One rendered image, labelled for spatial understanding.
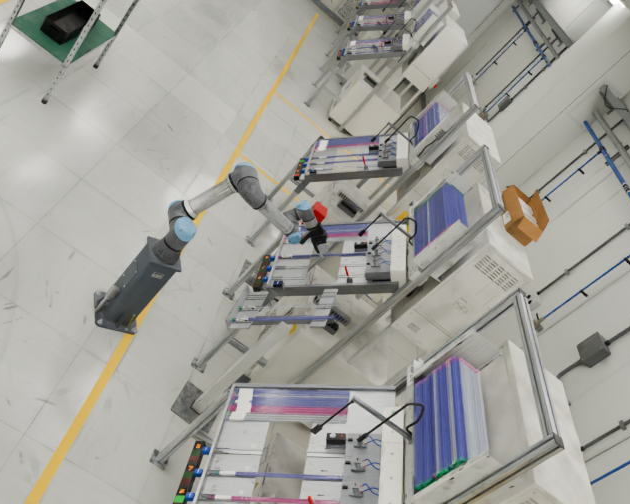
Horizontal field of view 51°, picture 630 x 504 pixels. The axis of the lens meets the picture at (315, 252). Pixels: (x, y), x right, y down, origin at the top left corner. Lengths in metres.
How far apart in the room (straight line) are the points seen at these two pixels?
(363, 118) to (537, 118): 2.37
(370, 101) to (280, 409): 5.63
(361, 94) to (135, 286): 4.95
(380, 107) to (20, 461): 5.97
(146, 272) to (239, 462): 1.27
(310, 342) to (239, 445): 1.16
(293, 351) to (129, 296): 0.96
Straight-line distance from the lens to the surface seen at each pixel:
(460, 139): 4.71
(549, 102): 6.49
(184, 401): 3.78
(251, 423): 2.81
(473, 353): 2.63
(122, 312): 3.77
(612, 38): 6.44
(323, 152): 5.19
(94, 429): 3.44
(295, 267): 3.71
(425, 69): 7.87
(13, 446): 3.24
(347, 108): 8.03
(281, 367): 3.90
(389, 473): 2.47
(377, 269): 3.49
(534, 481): 2.24
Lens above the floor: 2.69
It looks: 28 degrees down
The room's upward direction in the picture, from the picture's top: 45 degrees clockwise
